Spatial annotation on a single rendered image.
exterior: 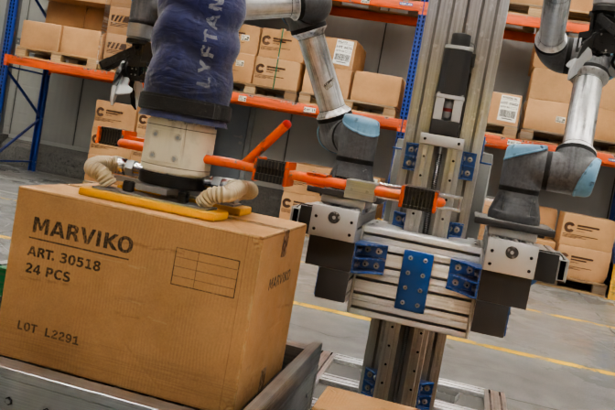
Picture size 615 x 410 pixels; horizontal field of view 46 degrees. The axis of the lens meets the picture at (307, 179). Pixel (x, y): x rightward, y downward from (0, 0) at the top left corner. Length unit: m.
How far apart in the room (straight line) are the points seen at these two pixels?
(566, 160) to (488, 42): 0.47
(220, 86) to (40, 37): 8.88
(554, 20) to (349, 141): 0.68
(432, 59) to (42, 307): 1.38
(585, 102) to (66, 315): 1.56
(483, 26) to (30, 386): 1.64
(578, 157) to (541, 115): 6.69
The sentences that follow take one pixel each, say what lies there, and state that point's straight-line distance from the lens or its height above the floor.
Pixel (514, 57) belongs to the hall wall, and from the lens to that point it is 10.26.
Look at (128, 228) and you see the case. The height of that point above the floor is 0.91.
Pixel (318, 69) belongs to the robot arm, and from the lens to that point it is 2.32.
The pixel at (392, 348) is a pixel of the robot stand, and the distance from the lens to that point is 2.38.
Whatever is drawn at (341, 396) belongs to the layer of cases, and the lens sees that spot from 1.94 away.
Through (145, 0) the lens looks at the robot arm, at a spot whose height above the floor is 1.47.
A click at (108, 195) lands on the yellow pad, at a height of 0.96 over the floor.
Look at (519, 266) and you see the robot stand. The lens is 2.07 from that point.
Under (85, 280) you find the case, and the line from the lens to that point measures 1.74.
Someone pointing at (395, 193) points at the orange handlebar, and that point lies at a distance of 1.68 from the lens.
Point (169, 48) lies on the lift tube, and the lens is 1.76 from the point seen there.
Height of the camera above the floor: 1.17
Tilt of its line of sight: 3 degrees down
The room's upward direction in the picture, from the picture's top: 10 degrees clockwise
